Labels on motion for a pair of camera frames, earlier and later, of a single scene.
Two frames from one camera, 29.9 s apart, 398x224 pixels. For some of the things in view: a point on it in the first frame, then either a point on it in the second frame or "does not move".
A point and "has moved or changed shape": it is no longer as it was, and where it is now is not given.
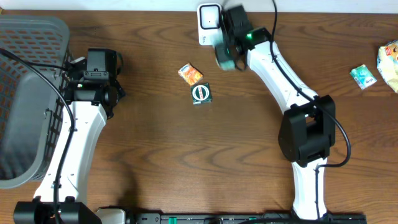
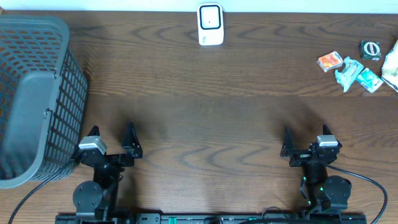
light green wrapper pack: x=224 y=56 to x=349 y=73
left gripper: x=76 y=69 to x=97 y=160
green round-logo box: x=201 y=93 to x=370 y=50
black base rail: x=245 y=218 does not move
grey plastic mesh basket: x=32 y=112 does not move
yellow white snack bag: x=387 y=63 has moved or changed shape
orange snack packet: x=190 y=74 to x=330 y=61
